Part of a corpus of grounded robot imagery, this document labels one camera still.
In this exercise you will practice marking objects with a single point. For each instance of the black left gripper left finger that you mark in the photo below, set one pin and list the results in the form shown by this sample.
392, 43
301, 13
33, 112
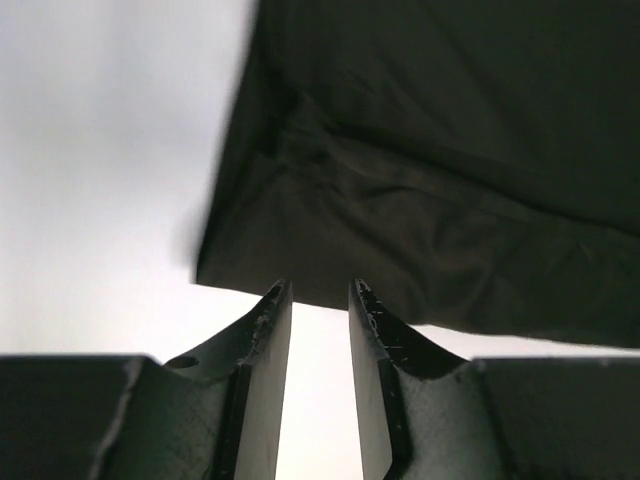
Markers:
213, 412

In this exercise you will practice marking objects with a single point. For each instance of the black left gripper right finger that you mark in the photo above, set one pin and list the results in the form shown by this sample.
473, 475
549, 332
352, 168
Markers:
426, 413

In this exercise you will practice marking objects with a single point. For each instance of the black t shirt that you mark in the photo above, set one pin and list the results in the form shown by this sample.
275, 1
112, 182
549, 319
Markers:
476, 163

